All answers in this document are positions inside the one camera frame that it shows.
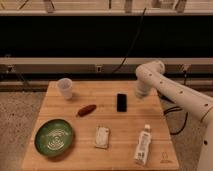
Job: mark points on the white plastic bottle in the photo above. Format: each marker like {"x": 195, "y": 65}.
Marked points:
{"x": 142, "y": 148}

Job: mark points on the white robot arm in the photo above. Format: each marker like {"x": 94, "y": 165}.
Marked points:
{"x": 151, "y": 75}

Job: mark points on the clear plastic cup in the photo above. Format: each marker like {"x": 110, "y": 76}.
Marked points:
{"x": 64, "y": 86}

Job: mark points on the brown sausage-shaped object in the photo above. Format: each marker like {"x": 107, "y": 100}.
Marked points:
{"x": 86, "y": 110}

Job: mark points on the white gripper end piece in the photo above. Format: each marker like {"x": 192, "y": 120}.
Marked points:
{"x": 142, "y": 91}

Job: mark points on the green ceramic bowl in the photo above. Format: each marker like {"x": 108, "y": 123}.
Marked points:
{"x": 54, "y": 137}

